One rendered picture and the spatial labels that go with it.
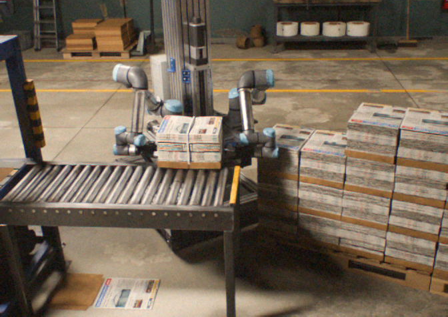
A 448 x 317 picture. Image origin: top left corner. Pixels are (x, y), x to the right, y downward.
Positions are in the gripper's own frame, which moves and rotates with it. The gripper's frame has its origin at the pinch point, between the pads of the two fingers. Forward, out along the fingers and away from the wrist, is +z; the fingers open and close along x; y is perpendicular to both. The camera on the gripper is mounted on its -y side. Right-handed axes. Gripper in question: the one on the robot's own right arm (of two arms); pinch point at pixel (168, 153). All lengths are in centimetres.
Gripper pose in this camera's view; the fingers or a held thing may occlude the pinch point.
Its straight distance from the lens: 320.3
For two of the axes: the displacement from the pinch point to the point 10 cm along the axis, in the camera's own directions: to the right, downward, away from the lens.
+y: -0.2, -9.2, -4.0
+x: 0.9, -4.0, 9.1
